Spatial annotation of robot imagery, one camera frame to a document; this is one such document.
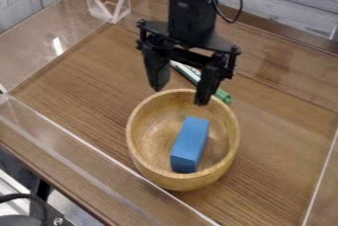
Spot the brown wooden bowl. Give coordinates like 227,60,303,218
125,89,240,191

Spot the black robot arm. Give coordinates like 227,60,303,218
136,0,240,106

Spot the black metal table bracket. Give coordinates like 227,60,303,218
29,200,73,226

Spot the green white marker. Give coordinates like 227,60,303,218
169,61,232,105

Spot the black cable under table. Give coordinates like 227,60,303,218
0,193,48,226

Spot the clear acrylic triangle bracket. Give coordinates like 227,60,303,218
85,0,130,24

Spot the blue rectangular block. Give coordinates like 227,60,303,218
169,116,209,174

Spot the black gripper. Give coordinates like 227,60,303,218
136,0,240,106

